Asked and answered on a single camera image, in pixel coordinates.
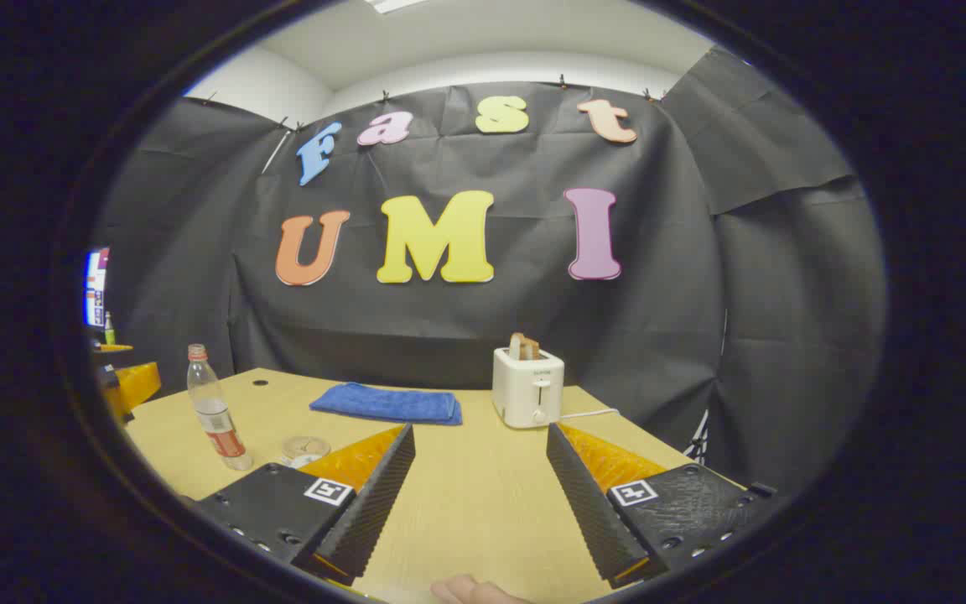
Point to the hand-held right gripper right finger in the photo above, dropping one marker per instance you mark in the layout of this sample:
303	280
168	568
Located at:
584	503

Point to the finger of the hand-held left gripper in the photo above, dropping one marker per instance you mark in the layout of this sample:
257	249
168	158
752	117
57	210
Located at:
137	386
114	347

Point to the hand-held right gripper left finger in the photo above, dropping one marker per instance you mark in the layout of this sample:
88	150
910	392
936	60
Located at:
374	503

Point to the clear plastic water bottle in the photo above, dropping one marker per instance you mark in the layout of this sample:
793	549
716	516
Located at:
215	411

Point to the white ceramic teacup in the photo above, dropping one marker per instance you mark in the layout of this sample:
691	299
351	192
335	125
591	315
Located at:
304	461

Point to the round wooden coaster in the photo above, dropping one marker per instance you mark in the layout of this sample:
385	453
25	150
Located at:
307	445

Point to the small green bottle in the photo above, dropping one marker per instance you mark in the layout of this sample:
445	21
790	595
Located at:
109	330

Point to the computer monitor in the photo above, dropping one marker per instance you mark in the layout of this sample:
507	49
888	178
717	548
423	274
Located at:
96	289

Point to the blue folded towel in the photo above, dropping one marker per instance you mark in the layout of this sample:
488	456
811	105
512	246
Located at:
382	404

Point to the white toaster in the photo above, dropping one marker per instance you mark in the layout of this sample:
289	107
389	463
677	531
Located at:
525	390

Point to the toasted bread slice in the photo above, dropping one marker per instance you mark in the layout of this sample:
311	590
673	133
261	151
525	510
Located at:
532	349
516	346

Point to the black backdrop cloth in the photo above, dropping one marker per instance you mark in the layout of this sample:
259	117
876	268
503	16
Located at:
491	319

